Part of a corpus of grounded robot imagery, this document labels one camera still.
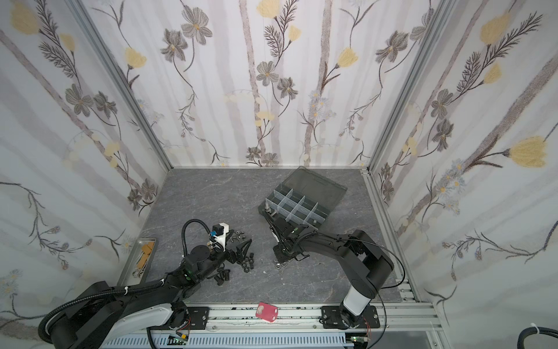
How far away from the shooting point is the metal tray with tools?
849 mm

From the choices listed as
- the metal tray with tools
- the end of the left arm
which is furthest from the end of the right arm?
the metal tray with tools

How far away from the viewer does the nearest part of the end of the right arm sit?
0.64 metres

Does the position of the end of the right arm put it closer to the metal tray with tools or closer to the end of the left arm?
the end of the left arm

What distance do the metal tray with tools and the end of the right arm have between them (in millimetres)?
531
